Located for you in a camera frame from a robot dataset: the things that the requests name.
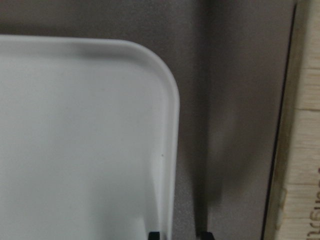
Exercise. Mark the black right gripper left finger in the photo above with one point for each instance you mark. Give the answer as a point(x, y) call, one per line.
point(154, 235)

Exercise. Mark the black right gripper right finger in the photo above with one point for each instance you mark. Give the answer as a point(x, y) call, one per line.
point(205, 235)

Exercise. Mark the cream rabbit tray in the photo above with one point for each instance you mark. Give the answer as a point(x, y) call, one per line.
point(88, 139)

